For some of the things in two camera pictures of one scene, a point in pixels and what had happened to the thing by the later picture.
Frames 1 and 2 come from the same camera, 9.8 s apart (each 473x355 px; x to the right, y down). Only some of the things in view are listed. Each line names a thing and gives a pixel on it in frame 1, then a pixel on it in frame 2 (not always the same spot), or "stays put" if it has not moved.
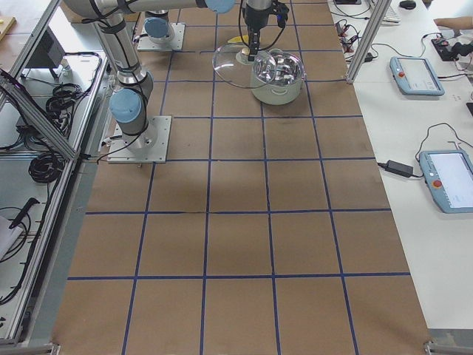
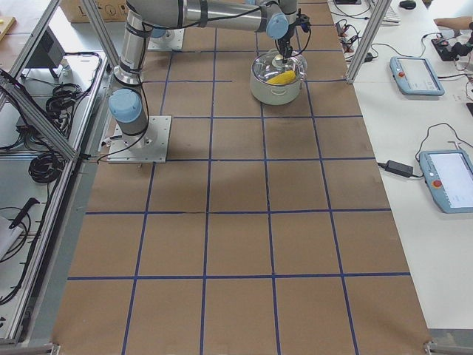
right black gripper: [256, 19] to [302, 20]
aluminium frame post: [368, 41] stays put
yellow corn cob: [238, 39] to [284, 78]
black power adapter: [400, 168] stays put
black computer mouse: [408, 4] stays put
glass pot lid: [232, 65] to [269, 69]
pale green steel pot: [277, 77] stays put
